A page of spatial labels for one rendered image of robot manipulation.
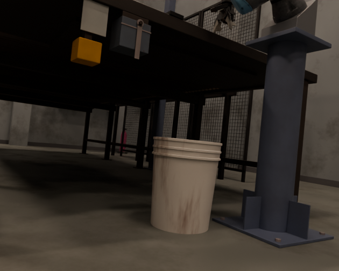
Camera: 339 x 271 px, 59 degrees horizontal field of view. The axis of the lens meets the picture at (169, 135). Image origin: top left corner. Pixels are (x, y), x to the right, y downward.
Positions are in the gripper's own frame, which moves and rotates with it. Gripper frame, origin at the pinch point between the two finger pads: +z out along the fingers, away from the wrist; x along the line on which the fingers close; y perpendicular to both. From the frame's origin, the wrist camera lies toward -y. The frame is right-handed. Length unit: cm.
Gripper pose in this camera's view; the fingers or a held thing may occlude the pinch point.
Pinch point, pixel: (221, 33)
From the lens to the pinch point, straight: 193.0
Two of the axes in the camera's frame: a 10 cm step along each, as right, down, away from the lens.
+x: -5.7, -0.4, 8.2
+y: 8.1, 0.9, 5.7
